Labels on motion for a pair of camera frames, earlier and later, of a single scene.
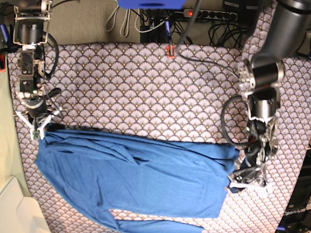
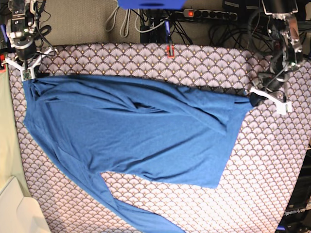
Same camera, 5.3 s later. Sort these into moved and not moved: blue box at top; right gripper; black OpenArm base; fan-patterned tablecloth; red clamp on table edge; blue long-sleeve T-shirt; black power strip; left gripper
Moved: blue long-sleeve T-shirt; left gripper; right gripper
Not moved: fan-patterned tablecloth; black power strip; black OpenArm base; blue box at top; red clamp on table edge
